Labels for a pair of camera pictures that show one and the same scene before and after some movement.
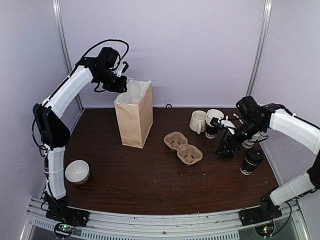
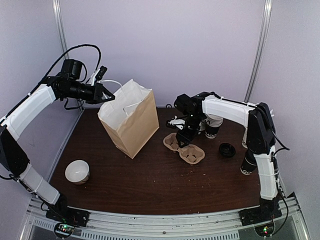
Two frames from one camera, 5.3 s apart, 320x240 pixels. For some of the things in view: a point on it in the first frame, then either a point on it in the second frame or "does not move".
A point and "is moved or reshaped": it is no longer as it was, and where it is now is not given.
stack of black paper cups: (211, 131) does not move
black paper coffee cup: (253, 157) does not move
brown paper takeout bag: (134, 107) is moved or reshaped
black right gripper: (227, 142) → (188, 136)
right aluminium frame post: (262, 45) does not move
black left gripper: (120, 88) → (96, 95)
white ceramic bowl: (77, 171) does not move
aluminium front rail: (219, 225) does not move
